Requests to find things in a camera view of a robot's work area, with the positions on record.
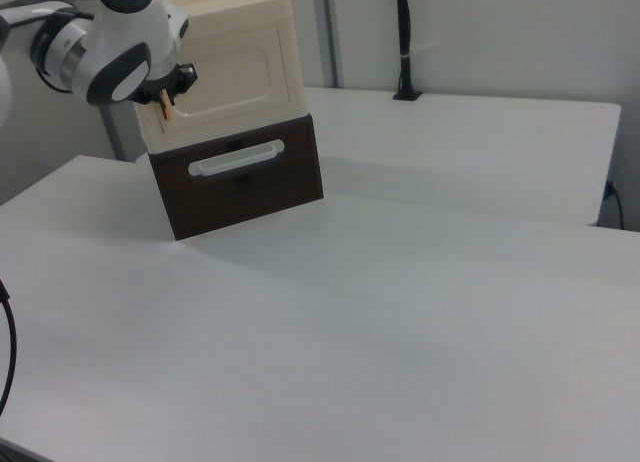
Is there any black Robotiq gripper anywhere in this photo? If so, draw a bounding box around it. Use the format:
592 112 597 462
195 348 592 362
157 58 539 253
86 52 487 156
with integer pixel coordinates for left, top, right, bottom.
130 61 200 108

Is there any copper door handle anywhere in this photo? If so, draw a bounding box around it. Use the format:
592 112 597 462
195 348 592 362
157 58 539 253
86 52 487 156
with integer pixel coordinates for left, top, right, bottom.
158 87 175 122

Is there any cream cabinet door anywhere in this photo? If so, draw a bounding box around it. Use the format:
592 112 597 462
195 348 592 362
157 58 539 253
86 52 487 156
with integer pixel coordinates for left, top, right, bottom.
142 24 296 143

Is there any cream plastic cabinet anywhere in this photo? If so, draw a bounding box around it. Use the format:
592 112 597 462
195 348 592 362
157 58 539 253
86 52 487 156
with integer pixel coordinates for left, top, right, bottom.
133 0 312 156

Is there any dark brown wooden drawer box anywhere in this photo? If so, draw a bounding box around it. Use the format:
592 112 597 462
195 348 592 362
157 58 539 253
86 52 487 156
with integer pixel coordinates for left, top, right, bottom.
149 112 325 242

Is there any grey metal frame post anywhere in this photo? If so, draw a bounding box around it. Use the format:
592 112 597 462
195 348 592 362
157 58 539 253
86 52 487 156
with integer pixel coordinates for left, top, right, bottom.
309 0 346 89
99 104 126 162

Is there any white drawer handle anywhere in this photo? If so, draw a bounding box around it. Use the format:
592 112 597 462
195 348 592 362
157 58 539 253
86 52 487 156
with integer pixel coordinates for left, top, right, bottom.
187 138 285 178

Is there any white cable tie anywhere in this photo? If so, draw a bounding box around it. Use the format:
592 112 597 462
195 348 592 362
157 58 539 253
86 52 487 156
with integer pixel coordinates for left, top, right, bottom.
398 42 439 61

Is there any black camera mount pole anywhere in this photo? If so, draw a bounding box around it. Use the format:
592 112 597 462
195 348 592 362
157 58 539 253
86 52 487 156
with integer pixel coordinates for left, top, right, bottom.
392 0 425 102

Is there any black cable with plug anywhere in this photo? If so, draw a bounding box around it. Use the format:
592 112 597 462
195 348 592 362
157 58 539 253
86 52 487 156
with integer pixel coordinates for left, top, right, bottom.
603 180 626 231

